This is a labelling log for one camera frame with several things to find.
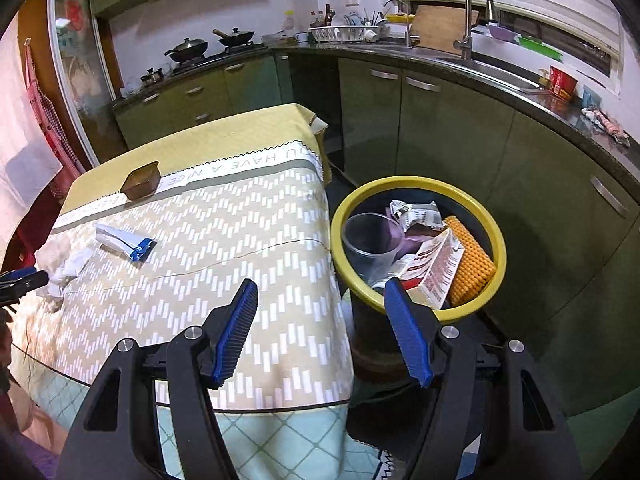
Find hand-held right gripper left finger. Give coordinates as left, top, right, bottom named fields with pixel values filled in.
left=60, top=278, right=259, bottom=480

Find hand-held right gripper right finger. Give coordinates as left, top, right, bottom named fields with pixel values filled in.
left=384, top=277, right=583, bottom=480

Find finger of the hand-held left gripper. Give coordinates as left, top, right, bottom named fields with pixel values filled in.
left=0, top=267, right=49, bottom=307

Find red and white carton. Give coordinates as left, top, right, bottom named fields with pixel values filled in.
left=399, top=227, right=467, bottom=311

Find clear plastic cup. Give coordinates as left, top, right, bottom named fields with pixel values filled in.
left=342, top=212, right=407, bottom=287

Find orange waffle-textured packet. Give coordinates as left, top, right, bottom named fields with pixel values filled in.
left=442, top=215, right=497, bottom=307

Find yellow-rimmed black trash bin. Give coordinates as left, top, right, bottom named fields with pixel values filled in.
left=330, top=176, right=507, bottom=381

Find crumpled white tissue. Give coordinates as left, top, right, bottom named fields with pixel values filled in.
left=36, top=246, right=97, bottom=302

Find blue and white wrapper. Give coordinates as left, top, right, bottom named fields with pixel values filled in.
left=94, top=223, right=157, bottom=263

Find beige patterned tablecloth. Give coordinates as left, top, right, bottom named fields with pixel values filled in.
left=10, top=102, right=356, bottom=480

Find brown plastic container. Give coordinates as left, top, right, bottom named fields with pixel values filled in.
left=119, top=160, right=162, bottom=202

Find red checked apron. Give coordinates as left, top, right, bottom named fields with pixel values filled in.
left=21, top=40, right=87, bottom=197

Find green base cabinets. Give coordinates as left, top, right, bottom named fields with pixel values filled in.
left=112, top=52, right=640, bottom=417

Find frosted glass sliding door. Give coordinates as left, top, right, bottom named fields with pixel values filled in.
left=46, top=0, right=126, bottom=168

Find steel sink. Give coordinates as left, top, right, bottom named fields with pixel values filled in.
left=414, top=54, right=542, bottom=94

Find wok with lid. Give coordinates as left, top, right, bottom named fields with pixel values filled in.
left=164, top=37, right=211, bottom=64

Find patterned cloth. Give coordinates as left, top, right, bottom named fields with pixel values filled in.
left=579, top=106, right=632, bottom=149

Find black frying pan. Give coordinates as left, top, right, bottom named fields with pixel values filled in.
left=212, top=28, right=257, bottom=51

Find red instant noodle bowl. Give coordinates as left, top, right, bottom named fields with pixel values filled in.
left=546, top=64, right=582, bottom=99

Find wooden cutting board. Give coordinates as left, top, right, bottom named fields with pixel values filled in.
left=411, top=4, right=482, bottom=54

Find white dish rack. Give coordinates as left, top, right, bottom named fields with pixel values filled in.
left=308, top=23, right=392, bottom=44

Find small steel faucet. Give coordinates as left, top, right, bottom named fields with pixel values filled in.
left=383, top=0, right=414, bottom=49

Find green tray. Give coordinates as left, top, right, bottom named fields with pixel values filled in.
left=516, top=35, right=564, bottom=62

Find tall steel faucet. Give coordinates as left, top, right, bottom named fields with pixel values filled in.
left=453, top=0, right=497, bottom=62

